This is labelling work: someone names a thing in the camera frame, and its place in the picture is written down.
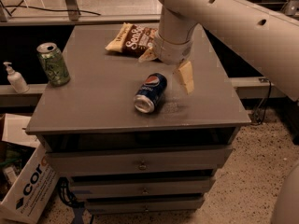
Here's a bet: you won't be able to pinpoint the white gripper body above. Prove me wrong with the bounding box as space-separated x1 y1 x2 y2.
152 32 192 65

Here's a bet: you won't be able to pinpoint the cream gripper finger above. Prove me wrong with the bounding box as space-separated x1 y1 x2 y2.
138 47 157 63
175 61 194 94

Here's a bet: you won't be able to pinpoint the blue pepsi can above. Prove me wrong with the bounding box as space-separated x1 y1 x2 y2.
134 73 167 114

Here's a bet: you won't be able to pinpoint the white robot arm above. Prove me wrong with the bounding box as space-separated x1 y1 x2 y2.
152 0 299 224

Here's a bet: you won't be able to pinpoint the green soda can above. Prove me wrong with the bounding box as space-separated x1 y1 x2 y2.
36 42 70 87

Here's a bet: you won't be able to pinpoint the brown chip bag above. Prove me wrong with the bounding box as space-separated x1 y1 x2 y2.
106 23 157 57

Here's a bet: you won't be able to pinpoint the grey drawer cabinet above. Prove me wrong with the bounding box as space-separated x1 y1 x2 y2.
27 25 249 214

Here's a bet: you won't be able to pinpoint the white pump bottle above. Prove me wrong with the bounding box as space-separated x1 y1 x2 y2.
3 62 29 93

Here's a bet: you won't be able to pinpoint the white cardboard box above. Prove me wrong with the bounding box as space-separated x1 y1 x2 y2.
0 114 58 224

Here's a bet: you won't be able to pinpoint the black cable on floor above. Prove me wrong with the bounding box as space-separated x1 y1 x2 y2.
0 0 102 18

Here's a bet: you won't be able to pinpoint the black cables under cabinet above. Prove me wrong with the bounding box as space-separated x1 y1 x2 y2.
56 177 85 209

